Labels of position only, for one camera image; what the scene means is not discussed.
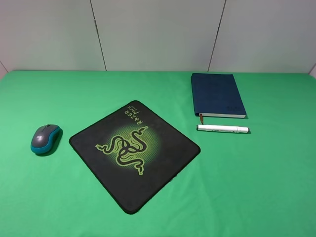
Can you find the white marker pen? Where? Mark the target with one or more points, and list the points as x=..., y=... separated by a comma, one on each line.
x=222, y=128

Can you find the grey and teal computer mouse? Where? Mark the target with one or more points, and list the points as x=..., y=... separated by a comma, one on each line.
x=44, y=138

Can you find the black green snake mouse pad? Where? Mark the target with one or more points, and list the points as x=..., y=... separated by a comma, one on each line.
x=133, y=153

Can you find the dark blue notebook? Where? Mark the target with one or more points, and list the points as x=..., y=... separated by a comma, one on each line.
x=216, y=95

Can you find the green tablecloth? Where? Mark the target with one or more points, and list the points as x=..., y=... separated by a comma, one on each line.
x=261, y=184

